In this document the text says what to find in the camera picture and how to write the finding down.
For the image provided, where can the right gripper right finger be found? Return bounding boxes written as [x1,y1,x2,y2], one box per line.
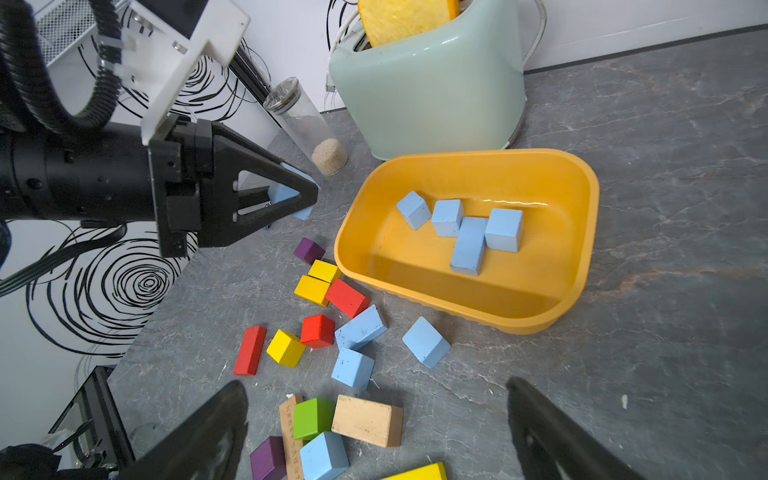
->
[507,376,642,479]

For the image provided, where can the long blue block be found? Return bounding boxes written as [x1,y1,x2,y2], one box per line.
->
[450,217,488,276]
[335,305,388,351]

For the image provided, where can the long yellow block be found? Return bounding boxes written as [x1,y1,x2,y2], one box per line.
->
[383,462,447,480]

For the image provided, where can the white wire wall shelf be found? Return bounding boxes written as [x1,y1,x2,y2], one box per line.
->
[34,0,97,67]

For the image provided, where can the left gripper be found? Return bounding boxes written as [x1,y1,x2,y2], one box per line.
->
[148,115,319,258]

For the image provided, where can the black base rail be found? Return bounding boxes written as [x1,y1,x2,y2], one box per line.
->
[43,366,135,477]

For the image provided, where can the mint green toaster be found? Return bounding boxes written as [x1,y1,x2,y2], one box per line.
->
[329,1,526,161]

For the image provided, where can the yellow block top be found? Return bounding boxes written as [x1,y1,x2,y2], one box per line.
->
[308,259,342,284]

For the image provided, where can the yellow plastic tub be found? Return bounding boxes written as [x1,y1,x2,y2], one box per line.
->
[334,149,600,335]

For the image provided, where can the purple cube bottom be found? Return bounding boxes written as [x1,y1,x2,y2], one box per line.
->
[249,436,287,480]

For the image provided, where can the red block left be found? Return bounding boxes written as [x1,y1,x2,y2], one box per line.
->
[233,326,267,376]

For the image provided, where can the yellow bar block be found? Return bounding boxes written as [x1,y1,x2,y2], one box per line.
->
[294,275,331,307]

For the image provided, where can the yellow toast slice front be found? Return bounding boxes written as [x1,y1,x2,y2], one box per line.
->
[358,0,459,47]

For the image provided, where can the long red block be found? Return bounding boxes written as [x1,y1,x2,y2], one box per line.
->
[326,279,370,319]

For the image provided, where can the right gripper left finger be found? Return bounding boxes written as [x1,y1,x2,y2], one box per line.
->
[118,380,248,479]

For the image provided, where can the thin wood plank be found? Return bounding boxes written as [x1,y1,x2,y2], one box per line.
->
[279,394,304,480]

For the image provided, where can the purple cube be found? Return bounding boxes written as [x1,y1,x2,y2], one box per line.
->
[249,436,287,480]
[294,237,325,265]

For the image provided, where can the blue cube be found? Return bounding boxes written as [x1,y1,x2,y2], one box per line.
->
[403,317,451,369]
[331,348,375,391]
[431,199,464,238]
[396,191,431,231]
[485,208,523,253]
[300,432,350,480]

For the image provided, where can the small blue block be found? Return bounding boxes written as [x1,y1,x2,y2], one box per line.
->
[268,162,317,221]

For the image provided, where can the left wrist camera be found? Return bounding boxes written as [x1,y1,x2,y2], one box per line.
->
[108,0,250,146]

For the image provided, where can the red cube centre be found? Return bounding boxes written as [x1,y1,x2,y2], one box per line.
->
[300,314,335,349]

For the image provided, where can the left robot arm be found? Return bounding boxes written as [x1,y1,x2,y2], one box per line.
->
[1,1,319,295]

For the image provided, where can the yellow cube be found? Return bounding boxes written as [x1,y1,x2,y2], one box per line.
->
[266,330,306,368]

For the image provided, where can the natural wood block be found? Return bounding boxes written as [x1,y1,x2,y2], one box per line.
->
[331,395,404,448]

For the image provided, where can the purple cube top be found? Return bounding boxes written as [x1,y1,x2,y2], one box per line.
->
[294,237,325,265]

